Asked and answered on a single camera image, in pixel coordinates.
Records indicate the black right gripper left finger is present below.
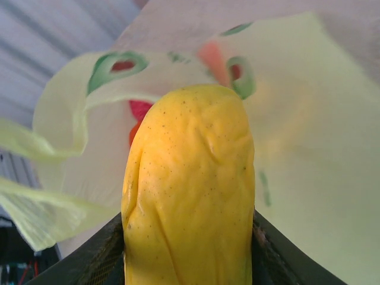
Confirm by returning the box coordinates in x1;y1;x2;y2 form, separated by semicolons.
25;212;126;285

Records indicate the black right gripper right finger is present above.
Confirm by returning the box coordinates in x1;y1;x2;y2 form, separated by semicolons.
251;209;350;285

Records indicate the yellow fake banana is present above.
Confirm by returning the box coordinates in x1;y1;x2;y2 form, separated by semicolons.
120;84;257;285

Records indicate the yellow-green avocado print plastic bag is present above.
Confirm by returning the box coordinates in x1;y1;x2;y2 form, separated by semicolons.
0;11;380;285

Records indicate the red fake apple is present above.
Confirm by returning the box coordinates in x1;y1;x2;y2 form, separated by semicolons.
128;100;154;121

